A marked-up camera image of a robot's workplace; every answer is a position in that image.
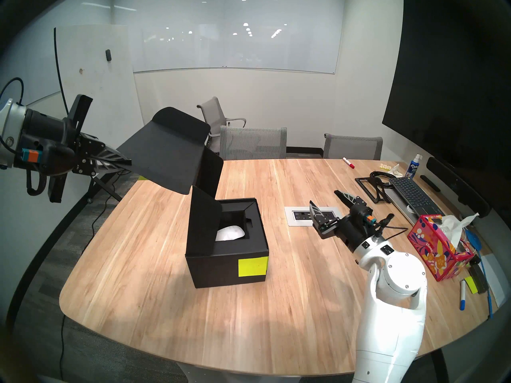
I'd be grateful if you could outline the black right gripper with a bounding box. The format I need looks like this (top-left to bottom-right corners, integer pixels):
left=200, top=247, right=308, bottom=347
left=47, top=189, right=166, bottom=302
left=309, top=190, right=378, bottom=251

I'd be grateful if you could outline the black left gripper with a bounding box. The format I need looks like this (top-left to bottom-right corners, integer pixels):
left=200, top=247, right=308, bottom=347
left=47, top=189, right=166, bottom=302
left=24, top=94, right=132, bottom=203

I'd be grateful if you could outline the black cardboard box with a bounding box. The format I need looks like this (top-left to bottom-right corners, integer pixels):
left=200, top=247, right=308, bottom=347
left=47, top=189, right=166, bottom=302
left=116, top=107, right=269, bottom=289

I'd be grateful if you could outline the white computer mouse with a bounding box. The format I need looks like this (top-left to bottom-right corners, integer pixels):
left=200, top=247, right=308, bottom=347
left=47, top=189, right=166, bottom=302
left=216, top=225, right=246, bottom=242

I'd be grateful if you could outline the red floral tissue box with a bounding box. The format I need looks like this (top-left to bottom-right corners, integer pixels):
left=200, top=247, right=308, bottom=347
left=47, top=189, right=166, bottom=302
left=407, top=215, right=475, bottom=282

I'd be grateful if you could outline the silver table power outlet panel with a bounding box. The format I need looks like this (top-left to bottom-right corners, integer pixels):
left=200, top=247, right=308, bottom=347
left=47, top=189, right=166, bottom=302
left=284, top=206, right=347, bottom=227

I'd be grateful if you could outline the black folding laptop stand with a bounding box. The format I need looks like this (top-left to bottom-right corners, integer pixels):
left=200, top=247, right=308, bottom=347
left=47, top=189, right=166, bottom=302
left=355, top=175, right=394, bottom=204

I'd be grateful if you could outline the grey mesh office chair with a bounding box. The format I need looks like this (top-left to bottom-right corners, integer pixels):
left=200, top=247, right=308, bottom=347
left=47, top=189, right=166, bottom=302
left=323, top=133, right=383, bottom=160
left=219, top=125, right=287, bottom=160

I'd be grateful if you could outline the mobile whiteboard on stand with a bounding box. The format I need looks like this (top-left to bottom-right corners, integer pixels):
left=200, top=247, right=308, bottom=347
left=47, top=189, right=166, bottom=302
left=53, top=25, right=166, bottom=203

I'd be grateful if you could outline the black keyboard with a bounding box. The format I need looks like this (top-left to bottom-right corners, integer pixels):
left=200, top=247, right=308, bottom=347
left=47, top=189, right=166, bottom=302
left=388, top=176, right=444, bottom=218

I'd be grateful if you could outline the whiteboard cleaner spray bottle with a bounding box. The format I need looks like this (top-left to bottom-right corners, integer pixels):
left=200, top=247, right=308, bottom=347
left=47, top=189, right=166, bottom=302
left=404, top=154, right=423, bottom=179

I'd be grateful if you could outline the large neon yellow sticky sheet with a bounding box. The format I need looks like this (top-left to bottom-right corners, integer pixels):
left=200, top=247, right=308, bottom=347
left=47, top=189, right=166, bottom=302
left=238, top=257, right=268, bottom=277

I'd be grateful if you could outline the white tissue sheet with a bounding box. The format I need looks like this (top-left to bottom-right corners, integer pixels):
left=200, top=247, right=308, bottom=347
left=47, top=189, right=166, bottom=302
left=438, top=213, right=479, bottom=247

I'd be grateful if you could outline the black video conference bar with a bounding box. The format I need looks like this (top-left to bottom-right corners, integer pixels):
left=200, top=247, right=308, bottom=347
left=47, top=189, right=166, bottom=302
left=426, top=157, right=491, bottom=218

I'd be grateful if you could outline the grey office chair with armrests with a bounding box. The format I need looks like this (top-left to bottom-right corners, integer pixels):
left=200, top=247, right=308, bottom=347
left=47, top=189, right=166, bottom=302
left=196, top=97, right=247, bottom=153

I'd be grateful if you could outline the black felt board eraser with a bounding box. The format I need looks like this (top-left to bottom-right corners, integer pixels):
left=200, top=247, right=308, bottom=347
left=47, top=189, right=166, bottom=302
left=468, top=263, right=489, bottom=294

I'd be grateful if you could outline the white paper sheet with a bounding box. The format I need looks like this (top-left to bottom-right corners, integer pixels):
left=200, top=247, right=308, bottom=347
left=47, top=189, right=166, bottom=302
left=481, top=255, right=509, bottom=307

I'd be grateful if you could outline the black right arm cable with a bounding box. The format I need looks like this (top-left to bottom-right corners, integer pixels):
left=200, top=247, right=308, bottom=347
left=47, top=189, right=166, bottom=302
left=375, top=213, right=408, bottom=240

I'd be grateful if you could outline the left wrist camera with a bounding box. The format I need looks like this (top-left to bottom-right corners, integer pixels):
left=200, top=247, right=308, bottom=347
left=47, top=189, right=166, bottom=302
left=20, top=142, right=76, bottom=176

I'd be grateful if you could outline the black braided left cable sleeve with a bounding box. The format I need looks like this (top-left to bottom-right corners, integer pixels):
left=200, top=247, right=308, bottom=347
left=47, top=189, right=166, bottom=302
left=26, top=169, right=48, bottom=196

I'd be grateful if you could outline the black floor cable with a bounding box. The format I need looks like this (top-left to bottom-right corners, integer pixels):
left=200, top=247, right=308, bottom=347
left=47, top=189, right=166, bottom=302
left=82, top=169, right=134, bottom=253

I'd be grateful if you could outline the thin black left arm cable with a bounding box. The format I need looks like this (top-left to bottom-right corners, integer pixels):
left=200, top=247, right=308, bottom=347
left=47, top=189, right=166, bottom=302
left=0, top=77, right=25, bottom=107

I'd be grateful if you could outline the large black wall screen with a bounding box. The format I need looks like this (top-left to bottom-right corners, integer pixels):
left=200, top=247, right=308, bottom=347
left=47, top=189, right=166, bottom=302
left=382, top=0, right=511, bottom=195

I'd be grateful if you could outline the large wall glass whiteboard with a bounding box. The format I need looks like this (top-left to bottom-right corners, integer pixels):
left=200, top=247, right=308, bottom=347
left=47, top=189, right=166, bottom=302
left=112, top=0, right=346, bottom=74

